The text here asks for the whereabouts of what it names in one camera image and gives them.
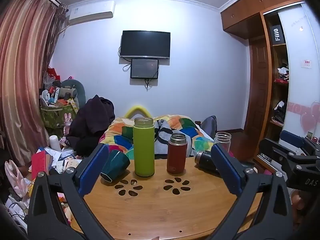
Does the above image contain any red box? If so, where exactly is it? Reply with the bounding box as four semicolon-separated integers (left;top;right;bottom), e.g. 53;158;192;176
30;152;53;178

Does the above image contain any brown wooden wardrobe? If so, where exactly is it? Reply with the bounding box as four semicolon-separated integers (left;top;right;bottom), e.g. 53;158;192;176
220;0;304;167

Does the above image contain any small wall-mounted monitor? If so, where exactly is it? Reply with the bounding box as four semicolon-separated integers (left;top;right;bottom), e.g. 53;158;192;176
130;58;160;79

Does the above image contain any green storage basket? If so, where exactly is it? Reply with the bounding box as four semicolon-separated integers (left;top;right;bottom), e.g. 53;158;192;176
40;104;75;130

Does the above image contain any person's right hand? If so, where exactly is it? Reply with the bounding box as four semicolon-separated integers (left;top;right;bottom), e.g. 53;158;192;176
291;190;305;211

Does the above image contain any white plastic bottle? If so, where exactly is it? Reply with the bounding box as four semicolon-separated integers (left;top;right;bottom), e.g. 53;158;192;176
49;135;60;152

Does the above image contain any dark clothes pile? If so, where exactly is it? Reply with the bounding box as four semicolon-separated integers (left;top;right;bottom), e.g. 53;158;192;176
67;95;116;157

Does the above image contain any lime green thermos bottle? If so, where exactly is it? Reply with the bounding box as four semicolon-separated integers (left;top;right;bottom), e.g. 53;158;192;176
133;117;156;178

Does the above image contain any grey bag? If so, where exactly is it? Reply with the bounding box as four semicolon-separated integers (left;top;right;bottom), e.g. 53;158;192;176
200;115;217;138

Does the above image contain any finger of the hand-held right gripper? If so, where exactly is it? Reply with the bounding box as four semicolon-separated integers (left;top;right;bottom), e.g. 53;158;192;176
279;129;316;156
259;138;305;165

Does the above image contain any teal ceramic cup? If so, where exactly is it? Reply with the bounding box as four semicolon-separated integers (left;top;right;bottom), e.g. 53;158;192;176
100;149;131;182

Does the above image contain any striped pink curtain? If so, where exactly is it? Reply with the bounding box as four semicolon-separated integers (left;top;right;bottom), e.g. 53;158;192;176
0;0;67;167

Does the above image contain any white air conditioner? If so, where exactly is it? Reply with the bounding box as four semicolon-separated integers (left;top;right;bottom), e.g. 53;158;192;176
67;0;115;26

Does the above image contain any white sliding wardrobe door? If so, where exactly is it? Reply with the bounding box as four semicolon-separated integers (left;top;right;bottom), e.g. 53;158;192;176
278;4;320;140

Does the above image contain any grey neck pillow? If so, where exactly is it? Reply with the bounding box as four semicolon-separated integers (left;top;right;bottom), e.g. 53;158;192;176
60;79;87;108

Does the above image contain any pink rabbit toy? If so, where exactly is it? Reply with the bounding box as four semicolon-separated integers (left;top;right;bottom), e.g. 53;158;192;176
63;113;72;137

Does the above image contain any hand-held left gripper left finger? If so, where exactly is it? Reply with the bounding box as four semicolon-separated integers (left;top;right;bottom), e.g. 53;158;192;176
27;144;113;240

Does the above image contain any red paper bag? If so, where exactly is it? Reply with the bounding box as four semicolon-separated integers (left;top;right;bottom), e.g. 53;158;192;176
47;67;61;82

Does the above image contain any pink plastic bag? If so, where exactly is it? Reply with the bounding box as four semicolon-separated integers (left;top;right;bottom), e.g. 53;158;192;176
4;159;32;200

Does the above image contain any pile of papers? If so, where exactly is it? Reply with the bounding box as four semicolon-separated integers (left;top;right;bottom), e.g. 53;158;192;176
37;147;87;174

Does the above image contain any red thermos bottle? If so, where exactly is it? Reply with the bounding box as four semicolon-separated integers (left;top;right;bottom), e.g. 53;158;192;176
166;133;188;175

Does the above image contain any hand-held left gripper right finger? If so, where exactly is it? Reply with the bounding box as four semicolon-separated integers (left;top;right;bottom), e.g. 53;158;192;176
207;144;293;240

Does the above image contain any yellow foam tube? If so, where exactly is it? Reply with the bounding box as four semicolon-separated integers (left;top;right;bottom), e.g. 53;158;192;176
124;105;153;118

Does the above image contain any colourful patchwork blanket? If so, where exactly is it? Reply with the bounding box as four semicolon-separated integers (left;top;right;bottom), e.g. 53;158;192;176
99;114;214;159

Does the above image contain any black thermos bottle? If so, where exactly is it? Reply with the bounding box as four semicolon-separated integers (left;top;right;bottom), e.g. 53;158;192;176
194;150;220;172

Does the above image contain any wall-mounted black television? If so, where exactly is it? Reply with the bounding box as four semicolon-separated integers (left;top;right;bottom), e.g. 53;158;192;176
119;30;171;60

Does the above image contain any clear glass jar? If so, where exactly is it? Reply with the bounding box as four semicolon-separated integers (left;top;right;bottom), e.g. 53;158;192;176
214;132;232;153

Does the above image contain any black box on shelf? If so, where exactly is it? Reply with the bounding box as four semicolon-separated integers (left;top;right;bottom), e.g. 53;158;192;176
271;23;285;46

